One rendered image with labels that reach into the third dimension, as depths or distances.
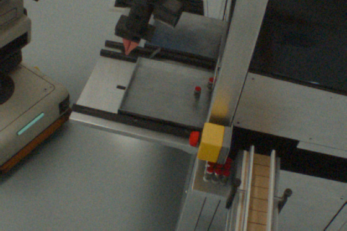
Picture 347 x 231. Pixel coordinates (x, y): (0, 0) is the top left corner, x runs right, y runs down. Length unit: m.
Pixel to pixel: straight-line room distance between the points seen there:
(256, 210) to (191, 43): 0.76
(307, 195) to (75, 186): 1.24
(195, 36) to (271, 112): 0.64
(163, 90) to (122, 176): 0.93
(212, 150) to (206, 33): 0.70
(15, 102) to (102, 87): 0.92
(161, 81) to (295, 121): 0.51
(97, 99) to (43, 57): 1.61
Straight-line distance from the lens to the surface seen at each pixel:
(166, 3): 1.07
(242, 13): 0.94
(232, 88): 1.07
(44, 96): 2.26
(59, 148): 2.37
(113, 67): 1.48
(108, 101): 1.36
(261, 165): 1.21
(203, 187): 1.19
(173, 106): 1.36
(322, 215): 1.50
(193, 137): 1.11
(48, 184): 2.24
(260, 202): 1.14
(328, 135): 1.19
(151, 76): 1.46
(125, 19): 1.18
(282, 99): 1.09
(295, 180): 1.33
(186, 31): 1.69
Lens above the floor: 1.84
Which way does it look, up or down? 44 degrees down
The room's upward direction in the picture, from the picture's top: 9 degrees clockwise
